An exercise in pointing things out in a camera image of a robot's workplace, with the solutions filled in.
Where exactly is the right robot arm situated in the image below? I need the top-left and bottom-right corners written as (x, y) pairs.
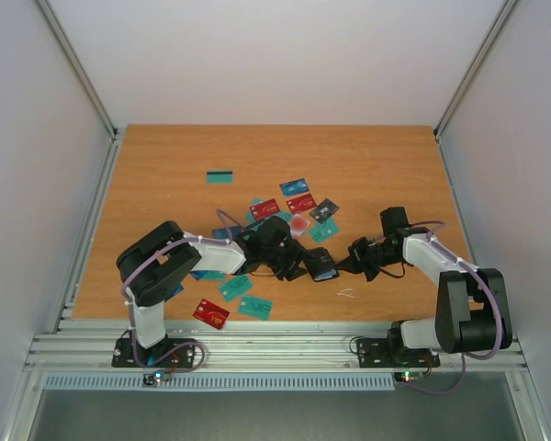
top-left (337, 207), bottom-right (512, 365)

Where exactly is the aluminium rail frame front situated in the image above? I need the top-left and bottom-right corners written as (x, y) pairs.
top-left (25, 319), bottom-right (529, 373)

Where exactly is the teal vip card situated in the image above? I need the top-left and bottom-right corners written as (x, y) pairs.
top-left (238, 295), bottom-right (273, 321)
top-left (219, 275), bottom-right (253, 302)

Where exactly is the red VIP card upper right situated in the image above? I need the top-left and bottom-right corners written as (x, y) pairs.
top-left (286, 193), bottom-right (317, 214)

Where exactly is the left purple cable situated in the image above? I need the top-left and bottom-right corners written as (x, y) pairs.
top-left (120, 209), bottom-right (258, 370)

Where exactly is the white red pattern card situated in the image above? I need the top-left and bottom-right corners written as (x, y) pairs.
top-left (288, 214), bottom-right (310, 239)

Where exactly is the teal VIP card bottom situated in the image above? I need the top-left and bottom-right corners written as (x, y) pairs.
top-left (238, 295), bottom-right (273, 321)

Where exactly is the teal VIP card middle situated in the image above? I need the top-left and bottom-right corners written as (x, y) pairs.
top-left (219, 275), bottom-right (253, 302)

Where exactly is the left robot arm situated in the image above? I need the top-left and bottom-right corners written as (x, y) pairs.
top-left (116, 216), bottom-right (309, 366)

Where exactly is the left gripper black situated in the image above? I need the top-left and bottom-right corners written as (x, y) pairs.
top-left (263, 237), bottom-right (317, 281)

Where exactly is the left circuit board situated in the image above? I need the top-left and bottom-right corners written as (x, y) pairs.
top-left (142, 371), bottom-right (172, 387)

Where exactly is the red VIP card upper left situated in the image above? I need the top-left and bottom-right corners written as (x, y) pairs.
top-left (249, 198), bottom-right (281, 221)

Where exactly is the red vip card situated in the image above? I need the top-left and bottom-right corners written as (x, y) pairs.
top-left (249, 198), bottom-right (281, 221)
top-left (286, 193), bottom-right (317, 214)
top-left (193, 299), bottom-right (230, 330)

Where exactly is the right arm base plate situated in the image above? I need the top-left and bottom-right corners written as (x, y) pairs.
top-left (355, 338), bottom-right (441, 368)

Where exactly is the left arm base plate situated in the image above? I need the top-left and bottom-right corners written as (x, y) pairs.
top-left (111, 338), bottom-right (199, 368)

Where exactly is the black leather card holder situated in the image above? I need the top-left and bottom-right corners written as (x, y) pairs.
top-left (303, 247), bottom-right (363, 282)

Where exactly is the teal card right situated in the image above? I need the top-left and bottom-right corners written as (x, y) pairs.
top-left (309, 218), bottom-right (340, 243)

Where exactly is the red VIP card bottom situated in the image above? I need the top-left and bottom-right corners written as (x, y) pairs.
top-left (193, 299), bottom-right (230, 330)

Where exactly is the blue card top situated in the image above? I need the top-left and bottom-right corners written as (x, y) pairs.
top-left (279, 178), bottom-right (309, 198)

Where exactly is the black VIP card right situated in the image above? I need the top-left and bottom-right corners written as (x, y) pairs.
top-left (309, 198), bottom-right (339, 224)

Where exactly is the grey slotted cable duct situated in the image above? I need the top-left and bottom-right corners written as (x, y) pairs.
top-left (43, 372), bottom-right (395, 392)

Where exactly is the circuit board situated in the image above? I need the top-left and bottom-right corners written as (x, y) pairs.
top-left (394, 370), bottom-right (429, 383)
top-left (142, 371), bottom-right (172, 387)

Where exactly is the teal card small lower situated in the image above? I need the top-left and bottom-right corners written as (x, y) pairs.
top-left (190, 270), bottom-right (226, 281)

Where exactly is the right circuit board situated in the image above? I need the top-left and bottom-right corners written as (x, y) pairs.
top-left (394, 370), bottom-right (429, 383)

